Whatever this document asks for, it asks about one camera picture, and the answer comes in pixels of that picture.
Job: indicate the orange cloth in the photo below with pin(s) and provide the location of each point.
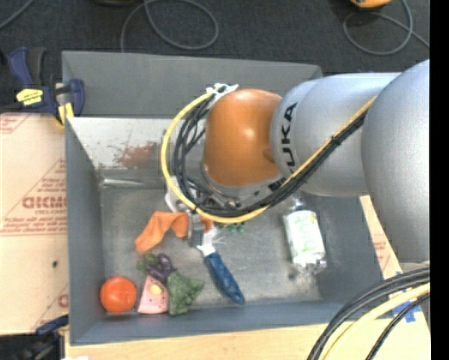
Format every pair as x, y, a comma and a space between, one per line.
160, 227

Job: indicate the purple toy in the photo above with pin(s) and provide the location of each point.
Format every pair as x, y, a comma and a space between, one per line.
161, 266

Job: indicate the green toy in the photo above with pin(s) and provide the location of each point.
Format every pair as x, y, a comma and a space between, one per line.
182, 293

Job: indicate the pink toy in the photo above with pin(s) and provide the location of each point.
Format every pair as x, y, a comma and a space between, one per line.
153, 298

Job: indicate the orange ball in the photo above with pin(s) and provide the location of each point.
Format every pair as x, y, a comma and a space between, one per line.
118, 294

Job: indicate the grey metal bin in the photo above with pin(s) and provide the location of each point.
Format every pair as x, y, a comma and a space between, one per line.
130, 88

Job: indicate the brown cardboard board red print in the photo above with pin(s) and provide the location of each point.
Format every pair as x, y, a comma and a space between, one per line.
29, 186

